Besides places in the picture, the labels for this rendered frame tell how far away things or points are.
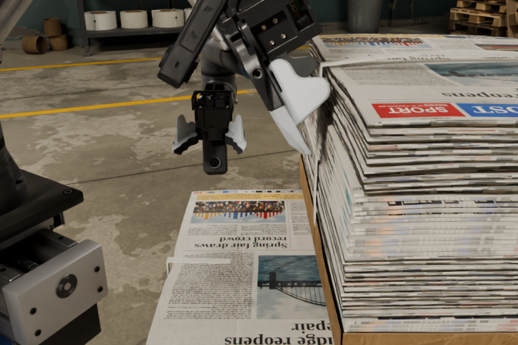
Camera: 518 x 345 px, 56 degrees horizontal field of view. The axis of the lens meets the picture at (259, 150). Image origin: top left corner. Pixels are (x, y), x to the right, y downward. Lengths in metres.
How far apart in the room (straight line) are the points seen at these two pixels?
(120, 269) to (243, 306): 1.54
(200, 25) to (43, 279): 0.40
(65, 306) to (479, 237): 0.55
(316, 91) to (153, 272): 1.62
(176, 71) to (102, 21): 5.83
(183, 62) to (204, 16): 0.05
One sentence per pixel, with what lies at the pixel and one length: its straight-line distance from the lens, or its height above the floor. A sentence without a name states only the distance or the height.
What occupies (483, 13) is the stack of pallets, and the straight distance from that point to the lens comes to 7.07.
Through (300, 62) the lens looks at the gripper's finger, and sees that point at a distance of 0.54.
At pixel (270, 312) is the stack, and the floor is 0.83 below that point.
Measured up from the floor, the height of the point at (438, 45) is 1.06.
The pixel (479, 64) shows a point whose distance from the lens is 0.56.
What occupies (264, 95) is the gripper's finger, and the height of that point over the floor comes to 1.05.
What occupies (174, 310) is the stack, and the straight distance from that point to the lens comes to 0.53.
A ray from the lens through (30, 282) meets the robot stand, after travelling 0.71.
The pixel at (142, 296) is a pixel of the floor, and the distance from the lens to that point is 1.89.
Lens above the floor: 1.17
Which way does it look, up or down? 23 degrees down
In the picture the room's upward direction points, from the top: straight up
